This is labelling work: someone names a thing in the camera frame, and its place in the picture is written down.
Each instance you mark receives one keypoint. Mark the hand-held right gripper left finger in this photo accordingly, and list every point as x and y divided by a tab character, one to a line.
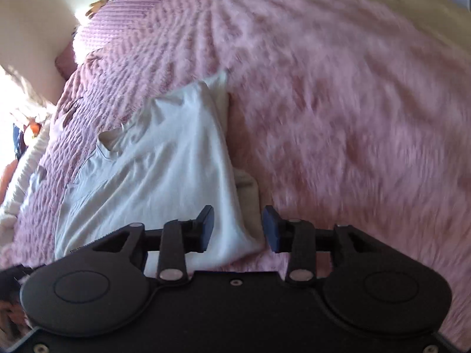
206	228

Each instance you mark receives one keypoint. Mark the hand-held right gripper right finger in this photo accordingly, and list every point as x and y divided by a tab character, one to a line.
271	233

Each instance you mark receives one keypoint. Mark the white printed sweatshirt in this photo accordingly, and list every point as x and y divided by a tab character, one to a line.
165	176

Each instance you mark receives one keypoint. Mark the pink fluffy blanket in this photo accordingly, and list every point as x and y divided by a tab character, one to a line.
331	117

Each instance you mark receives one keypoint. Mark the small pale cloth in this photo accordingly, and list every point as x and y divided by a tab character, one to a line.
36	178

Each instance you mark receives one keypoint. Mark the orange plush toy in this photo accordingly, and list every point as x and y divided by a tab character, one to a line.
33	128

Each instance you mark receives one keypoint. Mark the dark blue pillow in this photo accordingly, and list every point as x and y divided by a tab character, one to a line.
17	143

